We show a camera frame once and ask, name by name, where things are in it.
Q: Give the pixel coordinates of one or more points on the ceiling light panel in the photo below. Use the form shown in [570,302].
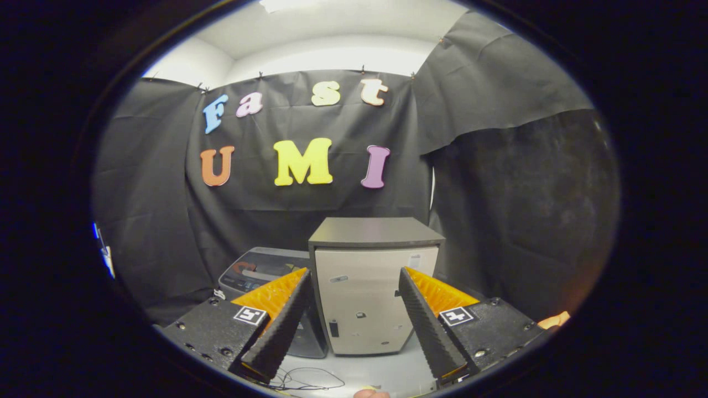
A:
[287,4]

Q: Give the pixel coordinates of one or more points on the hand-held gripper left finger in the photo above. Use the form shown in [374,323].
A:
[279,331]

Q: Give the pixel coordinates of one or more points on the white and blue object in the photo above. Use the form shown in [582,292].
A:
[106,254]

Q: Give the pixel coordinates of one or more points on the black backdrop cloth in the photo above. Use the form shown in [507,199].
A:
[310,199]

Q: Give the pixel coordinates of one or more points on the dark washing machine lid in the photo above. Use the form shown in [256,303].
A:
[260,265]

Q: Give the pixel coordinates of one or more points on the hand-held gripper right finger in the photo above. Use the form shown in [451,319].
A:
[428,331]

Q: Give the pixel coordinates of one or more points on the beige cabinet with dark top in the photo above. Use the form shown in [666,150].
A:
[359,298]

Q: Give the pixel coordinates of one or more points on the grey washing machine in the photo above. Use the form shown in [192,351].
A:
[311,342]

